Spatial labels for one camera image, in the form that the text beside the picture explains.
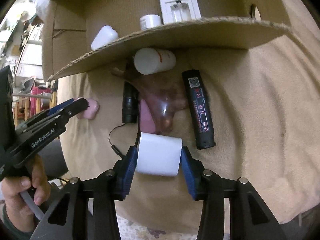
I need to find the white pill bottle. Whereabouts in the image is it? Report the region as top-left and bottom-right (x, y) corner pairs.
(133, 48), (176, 75)

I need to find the person's left hand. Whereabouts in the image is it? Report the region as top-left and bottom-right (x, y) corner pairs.
(0, 154), (52, 233)

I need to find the pink plush toy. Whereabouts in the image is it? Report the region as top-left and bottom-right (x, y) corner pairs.
(76, 99), (100, 120)

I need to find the red bag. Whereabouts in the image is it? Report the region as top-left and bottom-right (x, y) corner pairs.
(30, 85), (52, 113)

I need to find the black electronic stick device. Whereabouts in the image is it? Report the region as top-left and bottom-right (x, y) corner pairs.
(182, 69), (216, 150)

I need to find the black cylindrical flashlight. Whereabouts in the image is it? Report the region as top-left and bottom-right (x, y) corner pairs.
(121, 82), (139, 124)

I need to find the white earbuds case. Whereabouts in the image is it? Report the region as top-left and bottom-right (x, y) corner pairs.
(91, 25), (119, 50)

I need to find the small white labelled bottle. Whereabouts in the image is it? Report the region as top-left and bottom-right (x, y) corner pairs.
(139, 14), (162, 30)

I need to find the white remote control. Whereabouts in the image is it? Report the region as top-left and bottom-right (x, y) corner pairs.
(159, 0), (201, 24)

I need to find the cardboard box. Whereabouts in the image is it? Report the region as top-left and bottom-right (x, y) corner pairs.
(42, 0), (291, 80)

